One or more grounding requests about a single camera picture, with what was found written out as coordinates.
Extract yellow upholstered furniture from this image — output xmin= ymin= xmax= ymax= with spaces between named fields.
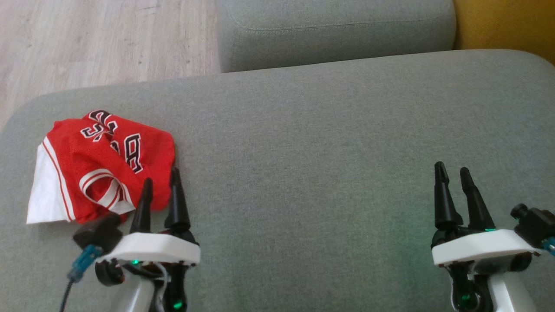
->
xmin=453 ymin=0 xmax=555 ymax=66

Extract grey fabric sofa cushion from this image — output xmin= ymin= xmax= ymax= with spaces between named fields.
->
xmin=215 ymin=0 xmax=457 ymax=73

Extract red basketball jersey white sleeves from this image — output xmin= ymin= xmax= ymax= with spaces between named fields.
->
xmin=26 ymin=109 xmax=176 ymax=225

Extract grey fabric sofa seat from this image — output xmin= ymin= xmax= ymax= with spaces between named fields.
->
xmin=0 ymin=49 xmax=555 ymax=312

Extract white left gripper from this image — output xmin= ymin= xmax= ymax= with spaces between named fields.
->
xmin=95 ymin=167 xmax=201 ymax=312

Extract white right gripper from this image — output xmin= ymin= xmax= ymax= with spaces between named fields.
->
xmin=431 ymin=161 xmax=542 ymax=312

